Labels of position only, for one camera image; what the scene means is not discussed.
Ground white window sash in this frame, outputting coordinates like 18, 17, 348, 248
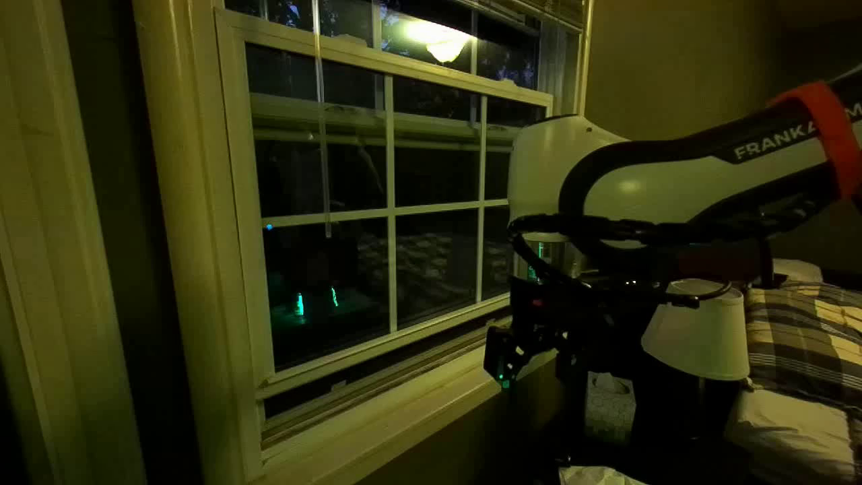
214, 0, 551, 401

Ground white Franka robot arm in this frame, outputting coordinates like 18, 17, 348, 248
485, 71, 862, 385

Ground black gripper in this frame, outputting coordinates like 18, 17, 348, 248
483, 279, 584, 389

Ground black cable bundle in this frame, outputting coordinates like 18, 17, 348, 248
505, 192, 830, 292

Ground blind pull cord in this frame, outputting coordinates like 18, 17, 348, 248
310, 0, 334, 241

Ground orange strap on arm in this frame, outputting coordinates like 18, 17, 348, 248
771, 81, 862, 207

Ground white pillow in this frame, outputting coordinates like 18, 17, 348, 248
725, 392, 862, 485

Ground plaid pillow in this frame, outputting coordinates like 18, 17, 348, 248
747, 284, 862, 417

